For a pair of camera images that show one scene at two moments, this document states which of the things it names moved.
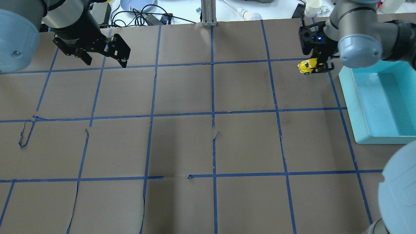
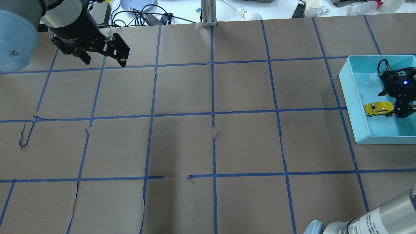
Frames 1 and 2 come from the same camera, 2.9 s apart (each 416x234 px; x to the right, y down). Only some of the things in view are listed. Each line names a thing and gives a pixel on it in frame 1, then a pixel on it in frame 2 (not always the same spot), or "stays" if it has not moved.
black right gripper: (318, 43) → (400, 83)
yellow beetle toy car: (305, 67) → (378, 108)
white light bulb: (249, 16) stays
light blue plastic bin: (381, 101) stays
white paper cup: (312, 7) stays
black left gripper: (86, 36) stays
